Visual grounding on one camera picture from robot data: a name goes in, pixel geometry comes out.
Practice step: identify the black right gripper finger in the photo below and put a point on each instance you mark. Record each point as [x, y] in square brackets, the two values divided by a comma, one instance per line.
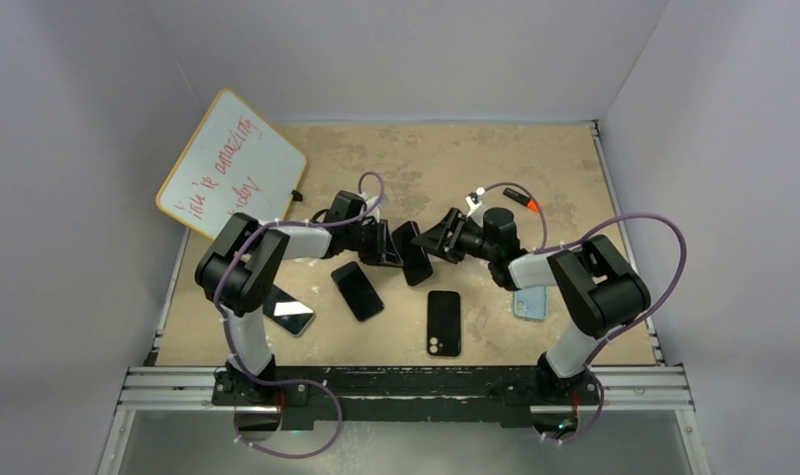
[450, 249]
[451, 224]

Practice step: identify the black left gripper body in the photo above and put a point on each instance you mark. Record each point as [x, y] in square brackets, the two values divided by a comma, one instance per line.
[361, 238]

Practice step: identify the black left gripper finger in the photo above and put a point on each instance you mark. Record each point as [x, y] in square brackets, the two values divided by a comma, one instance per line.
[383, 239]
[386, 257]

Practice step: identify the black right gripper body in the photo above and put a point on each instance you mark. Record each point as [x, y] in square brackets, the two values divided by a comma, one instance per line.
[477, 246]

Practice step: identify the black phone case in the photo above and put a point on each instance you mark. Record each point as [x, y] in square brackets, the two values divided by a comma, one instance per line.
[444, 324]
[417, 266]

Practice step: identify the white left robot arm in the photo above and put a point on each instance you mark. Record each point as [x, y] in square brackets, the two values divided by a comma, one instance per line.
[238, 270]

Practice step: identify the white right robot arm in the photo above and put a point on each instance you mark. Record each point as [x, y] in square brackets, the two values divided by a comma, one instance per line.
[599, 288]

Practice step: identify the black phone centre left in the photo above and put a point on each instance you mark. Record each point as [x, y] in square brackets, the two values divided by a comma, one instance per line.
[357, 291]

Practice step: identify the light blue phone case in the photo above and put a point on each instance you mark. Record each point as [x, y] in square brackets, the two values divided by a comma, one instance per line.
[531, 304]

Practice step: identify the phone with bright reflection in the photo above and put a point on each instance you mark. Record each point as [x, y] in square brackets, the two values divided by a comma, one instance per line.
[287, 312]

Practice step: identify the black marker orange cap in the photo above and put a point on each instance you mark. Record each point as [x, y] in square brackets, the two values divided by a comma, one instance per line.
[523, 199]

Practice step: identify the white whiteboard with red writing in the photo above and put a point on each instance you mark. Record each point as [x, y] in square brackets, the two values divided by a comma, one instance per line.
[235, 162]

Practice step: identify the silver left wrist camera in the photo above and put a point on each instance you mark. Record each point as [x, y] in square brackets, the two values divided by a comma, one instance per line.
[374, 202]

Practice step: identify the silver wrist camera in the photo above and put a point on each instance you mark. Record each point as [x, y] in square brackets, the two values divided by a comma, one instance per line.
[374, 202]
[474, 201]

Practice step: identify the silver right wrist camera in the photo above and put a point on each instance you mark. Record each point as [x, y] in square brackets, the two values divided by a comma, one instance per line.
[474, 201]

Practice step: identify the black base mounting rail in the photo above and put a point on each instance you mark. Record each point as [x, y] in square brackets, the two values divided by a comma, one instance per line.
[509, 396]

